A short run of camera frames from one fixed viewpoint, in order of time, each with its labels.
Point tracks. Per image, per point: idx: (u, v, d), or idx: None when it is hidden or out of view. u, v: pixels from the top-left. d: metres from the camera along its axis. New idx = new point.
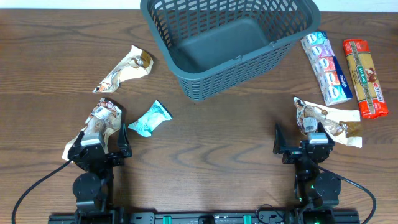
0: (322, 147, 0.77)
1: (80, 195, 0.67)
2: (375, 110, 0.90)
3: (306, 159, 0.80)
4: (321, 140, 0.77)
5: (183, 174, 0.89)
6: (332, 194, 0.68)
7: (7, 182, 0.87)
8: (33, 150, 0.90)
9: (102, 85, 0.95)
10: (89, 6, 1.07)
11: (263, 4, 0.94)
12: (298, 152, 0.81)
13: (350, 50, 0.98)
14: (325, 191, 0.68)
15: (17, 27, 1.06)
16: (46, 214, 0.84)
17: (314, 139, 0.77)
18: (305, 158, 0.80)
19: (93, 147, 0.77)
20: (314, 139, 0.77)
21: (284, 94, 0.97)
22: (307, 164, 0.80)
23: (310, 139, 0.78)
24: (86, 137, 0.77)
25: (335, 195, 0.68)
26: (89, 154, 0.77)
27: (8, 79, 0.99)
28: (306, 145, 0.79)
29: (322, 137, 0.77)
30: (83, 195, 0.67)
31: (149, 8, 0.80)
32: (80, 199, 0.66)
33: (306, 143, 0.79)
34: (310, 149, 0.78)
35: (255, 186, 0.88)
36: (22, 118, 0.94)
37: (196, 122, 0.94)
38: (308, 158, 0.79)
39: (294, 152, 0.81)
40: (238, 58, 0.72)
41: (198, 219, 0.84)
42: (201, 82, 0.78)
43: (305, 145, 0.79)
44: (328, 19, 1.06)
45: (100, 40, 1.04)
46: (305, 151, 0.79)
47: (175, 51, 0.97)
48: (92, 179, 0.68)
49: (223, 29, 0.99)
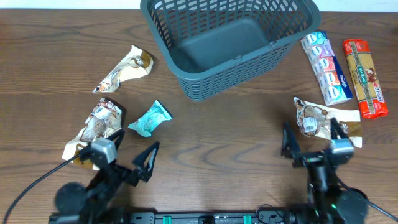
0: (345, 155, 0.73)
1: (63, 210, 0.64)
2: (375, 110, 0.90)
3: (326, 168, 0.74)
4: (346, 148, 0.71)
5: (183, 174, 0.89)
6: (357, 216, 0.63)
7: (7, 182, 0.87)
8: (33, 150, 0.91)
9: (101, 85, 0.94)
10: (89, 6, 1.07)
11: (263, 4, 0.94)
12: (314, 158, 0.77)
13: (350, 50, 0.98)
14: (349, 214, 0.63)
15: (17, 27, 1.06)
16: (46, 214, 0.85)
17: (337, 149, 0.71)
18: (322, 167, 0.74)
19: (99, 154, 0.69)
20: (338, 148, 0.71)
21: (284, 94, 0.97)
22: (326, 173, 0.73)
23: (333, 147, 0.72)
24: (99, 140, 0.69)
25: (360, 218, 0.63)
26: (95, 157, 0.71)
27: (7, 79, 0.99)
28: (328, 154, 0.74)
29: (346, 145, 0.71)
30: (66, 209, 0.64)
31: (149, 8, 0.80)
32: (63, 214, 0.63)
33: (329, 152, 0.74)
34: (333, 157, 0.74)
35: (255, 186, 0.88)
36: (22, 118, 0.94)
37: (196, 122, 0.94)
38: (328, 167, 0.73)
39: (310, 160, 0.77)
40: (238, 58, 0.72)
41: (198, 219, 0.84)
42: (201, 82, 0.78)
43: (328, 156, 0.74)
44: (328, 19, 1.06)
45: (101, 40, 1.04)
46: (327, 163, 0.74)
47: (175, 51, 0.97)
48: (78, 190, 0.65)
49: (223, 29, 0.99)
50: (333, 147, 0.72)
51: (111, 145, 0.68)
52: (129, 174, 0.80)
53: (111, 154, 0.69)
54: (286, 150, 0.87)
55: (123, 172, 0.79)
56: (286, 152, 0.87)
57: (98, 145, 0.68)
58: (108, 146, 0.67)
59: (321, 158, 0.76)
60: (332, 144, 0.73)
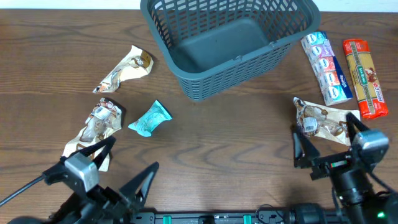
0: (380, 150, 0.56)
1: None
2: (375, 110, 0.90)
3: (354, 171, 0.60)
4: (377, 142, 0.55)
5: (183, 174, 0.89)
6: None
7: (8, 182, 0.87)
8: (33, 150, 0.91)
9: (102, 85, 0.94)
10: (89, 6, 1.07)
11: (263, 4, 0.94)
12: (339, 162, 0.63)
13: (350, 50, 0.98)
14: None
15: (17, 27, 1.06)
16: (46, 214, 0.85)
17: (369, 143, 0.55)
18: (347, 172, 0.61)
19: (74, 177, 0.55)
20: (370, 142, 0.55)
21: (284, 94, 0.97)
22: (353, 177, 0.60)
23: (362, 143, 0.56)
24: (76, 160, 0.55)
25: None
26: (70, 180, 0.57)
27: (7, 79, 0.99)
28: (359, 153, 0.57)
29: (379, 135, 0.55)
30: None
31: (149, 8, 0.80)
32: None
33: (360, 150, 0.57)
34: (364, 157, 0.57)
35: (255, 186, 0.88)
36: (22, 118, 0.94)
37: (196, 122, 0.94)
38: (354, 170, 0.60)
39: (333, 164, 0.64)
40: (238, 58, 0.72)
41: (198, 219, 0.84)
42: (201, 82, 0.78)
43: (359, 155, 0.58)
44: (328, 19, 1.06)
45: (101, 40, 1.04)
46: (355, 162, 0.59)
47: (175, 51, 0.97)
48: None
49: (223, 29, 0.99)
50: (362, 140, 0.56)
51: (91, 170, 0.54)
52: (112, 207, 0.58)
53: (91, 179, 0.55)
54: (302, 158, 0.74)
55: (105, 200, 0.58)
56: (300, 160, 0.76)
57: (73, 166, 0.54)
58: (85, 171, 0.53)
59: (346, 161, 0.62)
60: (359, 139, 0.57)
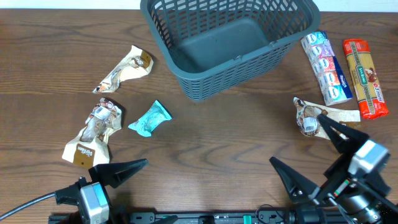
0: (384, 163, 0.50)
1: None
2: (375, 110, 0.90)
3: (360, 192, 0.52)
4: (379, 158, 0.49)
5: (183, 174, 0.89)
6: None
7: (8, 182, 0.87)
8: (33, 150, 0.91)
9: (101, 85, 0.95)
10: (89, 6, 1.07)
11: (263, 4, 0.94)
12: (341, 186, 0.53)
13: (350, 50, 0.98)
14: None
15: (17, 27, 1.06)
16: (46, 214, 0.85)
17: (372, 165, 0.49)
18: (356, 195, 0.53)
19: (82, 210, 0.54)
20: (372, 163, 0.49)
21: (284, 94, 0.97)
22: (364, 196, 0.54)
23: (365, 168, 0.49)
24: (92, 191, 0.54)
25: None
26: (79, 208, 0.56)
27: (7, 79, 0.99)
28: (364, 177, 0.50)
29: (379, 152, 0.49)
30: None
31: (149, 8, 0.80)
32: None
33: (365, 175, 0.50)
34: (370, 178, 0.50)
35: (255, 186, 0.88)
36: (22, 119, 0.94)
37: (196, 122, 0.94)
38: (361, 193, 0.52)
39: (337, 191, 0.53)
40: (238, 58, 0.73)
41: (198, 219, 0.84)
42: (201, 82, 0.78)
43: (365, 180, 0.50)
44: (328, 19, 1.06)
45: (101, 40, 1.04)
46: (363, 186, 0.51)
47: (175, 51, 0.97)
48: None
49: (223, 29, 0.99)
50: (364, 164, 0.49)
51: (103, 208, 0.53)
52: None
53: (100, 218, 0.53)
54: (298, 193, 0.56)
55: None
56: (297, 195, 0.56)
57: (87, 198, 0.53)
58: (97, 207, 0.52)
59: (347, 182, 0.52)
60: (360, 163, 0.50)
